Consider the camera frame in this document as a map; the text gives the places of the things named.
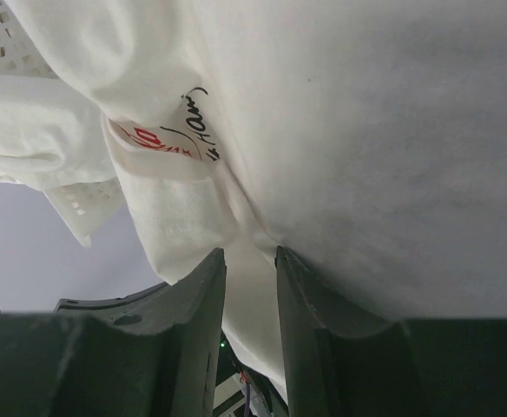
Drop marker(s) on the white t-shirt pile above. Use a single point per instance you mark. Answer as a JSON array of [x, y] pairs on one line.
[[50, 135]]

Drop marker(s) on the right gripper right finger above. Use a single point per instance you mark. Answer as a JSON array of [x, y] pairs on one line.
[[341, 360]]

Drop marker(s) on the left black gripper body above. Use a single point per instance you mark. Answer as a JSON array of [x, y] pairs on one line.
[[119, 310]]

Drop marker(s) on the white plastic laundry basket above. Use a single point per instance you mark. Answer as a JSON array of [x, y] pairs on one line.
[[83, 207]]

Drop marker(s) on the white red-print t-shirt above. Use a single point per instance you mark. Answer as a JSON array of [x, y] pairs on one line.
[[369, 137]]

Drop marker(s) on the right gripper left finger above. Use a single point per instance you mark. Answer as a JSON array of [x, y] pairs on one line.
[[166, 366]]

